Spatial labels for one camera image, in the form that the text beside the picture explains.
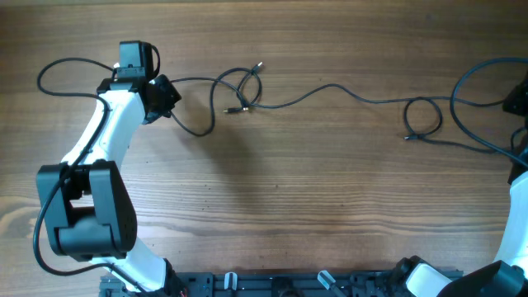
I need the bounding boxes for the thin black USB cable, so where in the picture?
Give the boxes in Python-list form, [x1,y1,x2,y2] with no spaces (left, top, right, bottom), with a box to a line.
[236,61,508,111]

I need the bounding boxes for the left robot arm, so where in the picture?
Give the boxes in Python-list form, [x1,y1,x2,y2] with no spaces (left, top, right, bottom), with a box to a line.
[32,40,188,296]

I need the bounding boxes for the left camera cable black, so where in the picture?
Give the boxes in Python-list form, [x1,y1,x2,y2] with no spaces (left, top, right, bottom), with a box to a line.
[31,57,145,296]

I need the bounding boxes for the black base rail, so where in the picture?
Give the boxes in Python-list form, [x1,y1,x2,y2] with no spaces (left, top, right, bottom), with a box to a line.
[98,270,465,297]

